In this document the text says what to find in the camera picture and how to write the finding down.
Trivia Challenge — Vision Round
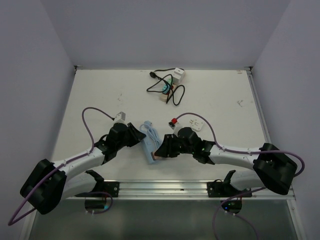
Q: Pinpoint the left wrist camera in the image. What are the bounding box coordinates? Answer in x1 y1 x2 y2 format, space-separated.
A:
113 111 126 124

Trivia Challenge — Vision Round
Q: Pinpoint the white charger near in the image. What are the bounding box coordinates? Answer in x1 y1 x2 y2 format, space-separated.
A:
172 73 182 85

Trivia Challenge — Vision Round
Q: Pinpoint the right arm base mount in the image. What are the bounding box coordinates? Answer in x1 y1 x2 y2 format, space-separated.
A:
206 179 252 198

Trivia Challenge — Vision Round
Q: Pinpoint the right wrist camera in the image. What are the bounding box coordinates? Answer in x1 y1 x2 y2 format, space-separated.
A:
168 118 179 130

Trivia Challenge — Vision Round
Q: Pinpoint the pink USB charger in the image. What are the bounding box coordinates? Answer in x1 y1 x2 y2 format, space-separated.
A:
152 152 164 161

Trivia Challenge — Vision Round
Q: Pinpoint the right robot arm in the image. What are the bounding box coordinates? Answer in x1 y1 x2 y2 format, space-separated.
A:
154 127 298 197

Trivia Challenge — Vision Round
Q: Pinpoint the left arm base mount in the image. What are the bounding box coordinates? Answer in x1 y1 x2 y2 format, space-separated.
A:
76 181 120 198

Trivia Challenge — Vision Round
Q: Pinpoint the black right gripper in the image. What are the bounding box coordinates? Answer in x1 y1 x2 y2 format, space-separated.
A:
155 133 195 158

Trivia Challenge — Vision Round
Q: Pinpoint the beige power strip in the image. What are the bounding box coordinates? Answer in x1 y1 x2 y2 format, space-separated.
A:
159 68 186 106

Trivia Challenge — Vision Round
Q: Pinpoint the white multi-port adapter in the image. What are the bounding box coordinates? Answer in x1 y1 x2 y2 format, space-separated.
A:
189 119 204 132

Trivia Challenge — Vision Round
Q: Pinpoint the teal plug adapter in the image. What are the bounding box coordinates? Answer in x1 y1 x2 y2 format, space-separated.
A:
162 85 170 94

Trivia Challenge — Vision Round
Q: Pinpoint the aluminium table edge rail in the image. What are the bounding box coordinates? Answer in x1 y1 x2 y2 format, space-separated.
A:
20 180 301 240

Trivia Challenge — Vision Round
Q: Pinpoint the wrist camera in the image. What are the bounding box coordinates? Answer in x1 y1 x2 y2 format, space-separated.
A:
113 111 126 124
168 118 179 130

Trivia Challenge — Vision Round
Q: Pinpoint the light blue power strip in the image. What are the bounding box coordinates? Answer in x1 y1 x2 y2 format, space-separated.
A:
141 137 157 164

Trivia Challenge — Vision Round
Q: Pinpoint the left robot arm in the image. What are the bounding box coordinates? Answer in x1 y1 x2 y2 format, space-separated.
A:
20 123 146 215

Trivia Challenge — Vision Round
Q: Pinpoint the black power cable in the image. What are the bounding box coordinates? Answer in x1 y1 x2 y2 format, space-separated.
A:
146 68 186 107

